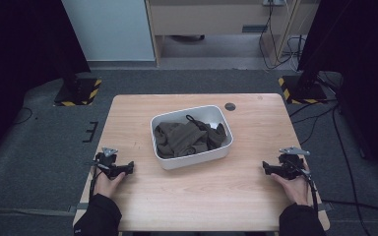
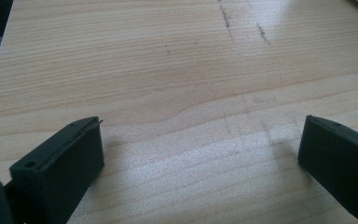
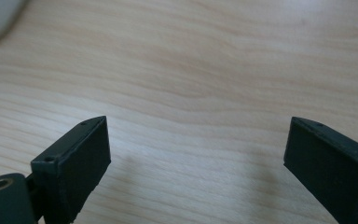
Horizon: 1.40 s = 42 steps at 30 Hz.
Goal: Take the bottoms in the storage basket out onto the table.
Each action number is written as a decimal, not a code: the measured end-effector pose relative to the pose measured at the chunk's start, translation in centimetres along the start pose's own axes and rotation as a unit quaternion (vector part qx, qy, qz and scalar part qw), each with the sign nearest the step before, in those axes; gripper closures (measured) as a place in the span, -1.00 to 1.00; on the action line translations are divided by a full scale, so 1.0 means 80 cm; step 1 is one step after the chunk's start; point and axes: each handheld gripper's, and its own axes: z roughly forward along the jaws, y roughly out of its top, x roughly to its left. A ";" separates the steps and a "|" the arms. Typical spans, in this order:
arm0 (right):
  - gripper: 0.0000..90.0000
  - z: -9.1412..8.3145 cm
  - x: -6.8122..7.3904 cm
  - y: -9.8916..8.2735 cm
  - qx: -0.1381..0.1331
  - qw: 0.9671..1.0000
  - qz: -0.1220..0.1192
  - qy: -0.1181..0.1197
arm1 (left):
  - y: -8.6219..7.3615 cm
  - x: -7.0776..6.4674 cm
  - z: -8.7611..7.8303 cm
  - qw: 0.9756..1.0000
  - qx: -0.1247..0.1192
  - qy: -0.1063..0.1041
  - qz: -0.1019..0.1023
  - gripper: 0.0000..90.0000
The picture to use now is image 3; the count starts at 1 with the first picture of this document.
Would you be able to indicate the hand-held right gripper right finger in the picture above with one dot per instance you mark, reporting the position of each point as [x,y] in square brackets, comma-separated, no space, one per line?
[332,168]

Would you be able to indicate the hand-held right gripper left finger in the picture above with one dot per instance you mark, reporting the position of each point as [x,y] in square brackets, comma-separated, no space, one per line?
[77,168]

